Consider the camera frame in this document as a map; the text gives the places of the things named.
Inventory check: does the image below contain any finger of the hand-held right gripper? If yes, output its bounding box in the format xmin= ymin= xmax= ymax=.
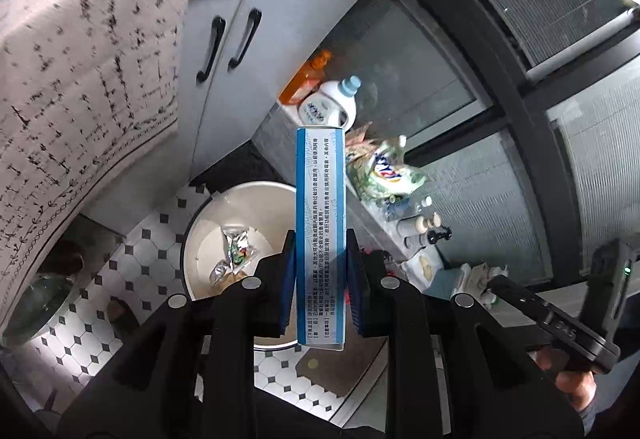
xmin=487 ymin=275 xmax=551 ymax=338

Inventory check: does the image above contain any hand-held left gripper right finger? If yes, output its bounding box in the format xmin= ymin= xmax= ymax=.
xmin=345 ymin=228 xmax=586 ymax=439

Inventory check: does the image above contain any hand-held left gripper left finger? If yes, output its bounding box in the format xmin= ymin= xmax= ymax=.
xmin=57 ymin=229 xmax=301 ymax=439

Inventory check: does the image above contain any blue and white carton box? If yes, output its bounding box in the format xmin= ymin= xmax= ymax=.
xmin=295 ymin=125 xmax=347 ymax=351

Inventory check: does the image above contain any round beige waste bin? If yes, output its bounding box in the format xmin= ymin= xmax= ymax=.
xmin=181 ymin=181 xmax=301 ymax=351

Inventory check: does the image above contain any person's right hand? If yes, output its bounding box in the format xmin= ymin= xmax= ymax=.
xmin=535 ymin=349 xmax=598 ymax=413

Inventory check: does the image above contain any clear plastic wrapper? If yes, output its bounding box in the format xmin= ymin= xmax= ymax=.
xmin=221 ymin=228 xmax=258 ymax=272

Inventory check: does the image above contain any silver foil wrapper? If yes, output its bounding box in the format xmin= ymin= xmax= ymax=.
xmin=209 ymin=261 xmax=236 ymax=287

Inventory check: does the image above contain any teal box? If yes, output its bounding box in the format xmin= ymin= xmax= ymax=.
xmin=434 ymin=268 xmax=464 ymax=302

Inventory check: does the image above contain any brown cardboard tray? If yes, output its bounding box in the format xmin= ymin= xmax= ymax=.
xmin=295 ymin=336 xmax=389 ymax=413

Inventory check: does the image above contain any colourful detergent bag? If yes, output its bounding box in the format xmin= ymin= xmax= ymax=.
xmin=346 ymin=135 xmax=427 ymax=200

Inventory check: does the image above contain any crumpled printed packet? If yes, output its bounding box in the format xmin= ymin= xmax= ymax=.
xmin=345 ymin=121 xmax=375 ymax=157

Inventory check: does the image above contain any grey stone ledge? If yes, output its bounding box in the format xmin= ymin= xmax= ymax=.
xmin=251 ymin=100 xmax=453 ymax=292

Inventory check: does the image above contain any white detergent bottle blue cap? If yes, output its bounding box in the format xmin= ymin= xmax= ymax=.
xmin=298 ymin=75 xmax=362 ymax=130

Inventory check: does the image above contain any grey cabinet door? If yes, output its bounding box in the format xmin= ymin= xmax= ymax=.
xmin=179 ymin=0 xmax=248 ymax=182
xmin=197 ymin=0 xmax=369 ymax=180

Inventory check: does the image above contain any orange detergent bottle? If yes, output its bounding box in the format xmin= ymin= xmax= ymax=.
xmin=279 ymin=50 xmax=333 ymax=106

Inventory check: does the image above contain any large glass jar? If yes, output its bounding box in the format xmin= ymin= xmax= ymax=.
xmin=0 ymin=271 xmax=83 ymax=351

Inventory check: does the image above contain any pink patterned tablecloth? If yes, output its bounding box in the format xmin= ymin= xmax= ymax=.
xmin=0 ymin=0 xmax=193 ymax=335

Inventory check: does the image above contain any black window frame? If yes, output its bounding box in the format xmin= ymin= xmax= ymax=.
xmin=395 ymin=0 xmax=640 ymax=280

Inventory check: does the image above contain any black cabinet handle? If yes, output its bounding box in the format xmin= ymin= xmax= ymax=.
xmin=228 ymin=8 xmax=263 ymax=72
xmin=196 ymin=17 xmax=226 ymax=83

